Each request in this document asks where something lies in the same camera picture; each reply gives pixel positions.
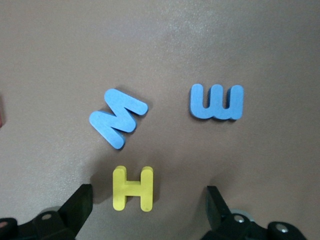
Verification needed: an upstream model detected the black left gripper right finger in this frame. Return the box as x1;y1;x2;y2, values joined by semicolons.
201;185;307;240

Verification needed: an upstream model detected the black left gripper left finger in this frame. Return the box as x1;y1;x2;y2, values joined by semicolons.
0;183;93;240

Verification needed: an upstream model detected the yellow foam letter H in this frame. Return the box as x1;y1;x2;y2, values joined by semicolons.
111;165;154;213

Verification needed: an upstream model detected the blue foam capital M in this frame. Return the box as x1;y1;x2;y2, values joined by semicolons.
88;88;149;151

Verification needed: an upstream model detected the blue foam lowercase m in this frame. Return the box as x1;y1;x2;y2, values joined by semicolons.
189;83;245;121

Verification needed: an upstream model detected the red foam letter w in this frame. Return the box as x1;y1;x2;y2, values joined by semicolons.
0;93;5;130

